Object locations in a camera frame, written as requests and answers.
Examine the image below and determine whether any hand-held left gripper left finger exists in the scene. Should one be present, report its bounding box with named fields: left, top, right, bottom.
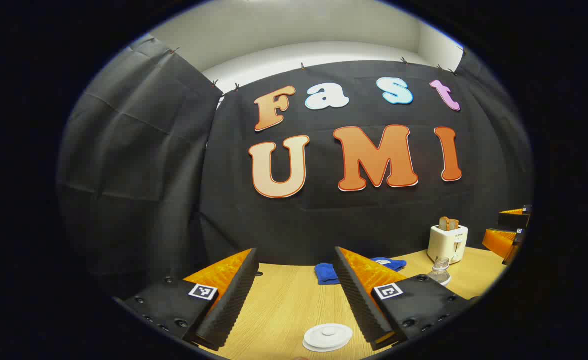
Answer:
left=114, top=247, right=261, bottom=352

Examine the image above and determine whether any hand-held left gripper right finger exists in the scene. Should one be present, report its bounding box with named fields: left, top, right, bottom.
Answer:
left=334, top=246, right=481, bottom=352

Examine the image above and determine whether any clear water bottle white label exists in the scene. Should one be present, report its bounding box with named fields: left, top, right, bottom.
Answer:
left=427, top=256, right=453, bottom=287

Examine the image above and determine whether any blue folded towel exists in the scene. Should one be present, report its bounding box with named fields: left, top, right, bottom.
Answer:
left=315, top=257, right=408, bottom=286

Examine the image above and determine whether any cream toaster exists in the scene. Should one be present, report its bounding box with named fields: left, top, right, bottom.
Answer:
left=427, top=224, right=469, bottom=265

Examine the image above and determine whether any white saucer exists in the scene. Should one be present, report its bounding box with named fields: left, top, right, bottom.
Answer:
left=302, top=327, right=354, bottom=353

